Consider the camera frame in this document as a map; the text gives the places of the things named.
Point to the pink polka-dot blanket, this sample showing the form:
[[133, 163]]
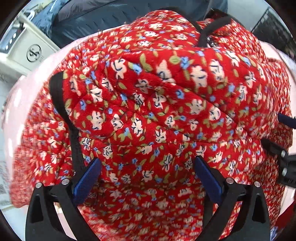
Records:
[[27, 88]]

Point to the white beauty machine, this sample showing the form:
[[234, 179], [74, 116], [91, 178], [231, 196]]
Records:
[[34, 62]]

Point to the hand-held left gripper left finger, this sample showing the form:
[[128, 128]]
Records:
[[87, 178]]

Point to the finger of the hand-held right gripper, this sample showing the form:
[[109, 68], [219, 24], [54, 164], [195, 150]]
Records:
[[275, 147], [288, 120]]

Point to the blue ruffled quilt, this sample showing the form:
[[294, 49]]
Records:
[[44, 20]]

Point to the red floral padded jacket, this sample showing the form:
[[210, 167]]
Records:
[[150, 104]]

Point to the printed paper poster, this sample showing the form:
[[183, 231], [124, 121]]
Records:
[[3, 178]]

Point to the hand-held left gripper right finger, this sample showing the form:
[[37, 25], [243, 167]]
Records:
[[208, 179]]

